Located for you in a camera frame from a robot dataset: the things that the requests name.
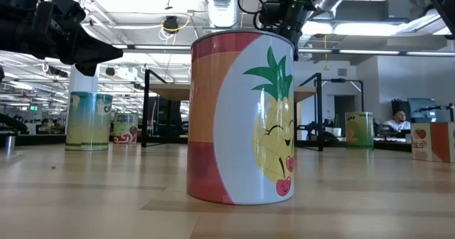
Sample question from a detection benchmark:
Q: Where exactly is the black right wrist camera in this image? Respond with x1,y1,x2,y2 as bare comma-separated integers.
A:
260,0,285,31

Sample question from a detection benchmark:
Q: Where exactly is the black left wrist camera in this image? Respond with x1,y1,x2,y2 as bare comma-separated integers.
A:
52,0,87,23

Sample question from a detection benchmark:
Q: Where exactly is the white standoff post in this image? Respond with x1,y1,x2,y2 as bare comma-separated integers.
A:
3,134,17,158

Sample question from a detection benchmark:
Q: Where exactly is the blue and yellow label can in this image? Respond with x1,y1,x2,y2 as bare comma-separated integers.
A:
65,91,114,152

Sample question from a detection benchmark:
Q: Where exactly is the white and red tomato can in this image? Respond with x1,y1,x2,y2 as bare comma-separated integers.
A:
411,122,455,164

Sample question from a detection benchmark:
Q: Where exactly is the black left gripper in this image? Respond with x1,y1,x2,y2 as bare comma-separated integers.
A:
34,2,124,78

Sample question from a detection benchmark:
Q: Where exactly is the green and yellow label can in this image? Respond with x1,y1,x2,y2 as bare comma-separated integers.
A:
344,111,375,151

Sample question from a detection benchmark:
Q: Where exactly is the green can with red swirl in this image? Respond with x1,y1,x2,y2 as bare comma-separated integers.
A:
112,112,139,146

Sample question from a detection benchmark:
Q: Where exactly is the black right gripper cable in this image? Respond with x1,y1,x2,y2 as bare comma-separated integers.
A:
237,0,268,31

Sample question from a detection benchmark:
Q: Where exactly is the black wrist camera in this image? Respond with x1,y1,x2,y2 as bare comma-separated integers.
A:
52,0,87,23
260,0,285,31

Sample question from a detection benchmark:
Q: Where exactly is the person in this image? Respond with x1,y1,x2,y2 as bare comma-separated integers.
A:
382,110,412,132

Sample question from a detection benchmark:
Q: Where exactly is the ceiling light strip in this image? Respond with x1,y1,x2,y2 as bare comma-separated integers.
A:
112,44,193,51

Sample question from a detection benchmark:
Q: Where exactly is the grey computer monitor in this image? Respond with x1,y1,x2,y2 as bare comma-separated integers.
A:
407,97,438,123

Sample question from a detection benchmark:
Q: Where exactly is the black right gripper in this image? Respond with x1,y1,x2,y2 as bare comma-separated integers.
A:
278,0,316,61

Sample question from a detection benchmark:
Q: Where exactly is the white building column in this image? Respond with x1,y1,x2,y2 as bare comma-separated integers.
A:
69,66,99,94

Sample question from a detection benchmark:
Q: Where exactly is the pineapple print can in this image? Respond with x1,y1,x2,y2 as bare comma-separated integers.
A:
186,30,296,206

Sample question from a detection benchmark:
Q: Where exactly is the silver ventilation duct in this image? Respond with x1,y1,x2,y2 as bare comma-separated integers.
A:
202,0,243,28

